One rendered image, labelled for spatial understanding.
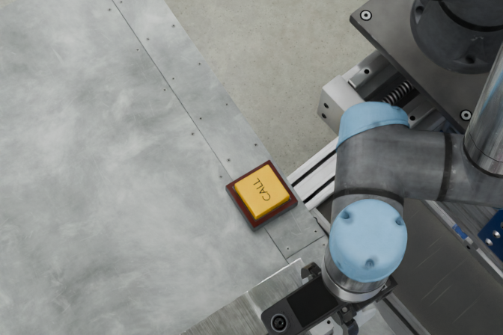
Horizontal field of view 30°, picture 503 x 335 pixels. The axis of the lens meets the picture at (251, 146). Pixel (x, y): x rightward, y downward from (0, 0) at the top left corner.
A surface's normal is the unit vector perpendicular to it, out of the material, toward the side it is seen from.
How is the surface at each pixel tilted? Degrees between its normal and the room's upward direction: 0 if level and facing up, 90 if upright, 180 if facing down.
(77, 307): 0
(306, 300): 28
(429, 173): 34
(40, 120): 0
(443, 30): 72
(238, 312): 2
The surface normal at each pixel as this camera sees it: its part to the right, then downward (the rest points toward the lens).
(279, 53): 0.02, -0.37
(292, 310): -0.40, -0.11
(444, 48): -0.54, 0.62
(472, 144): -0.96, 0.21
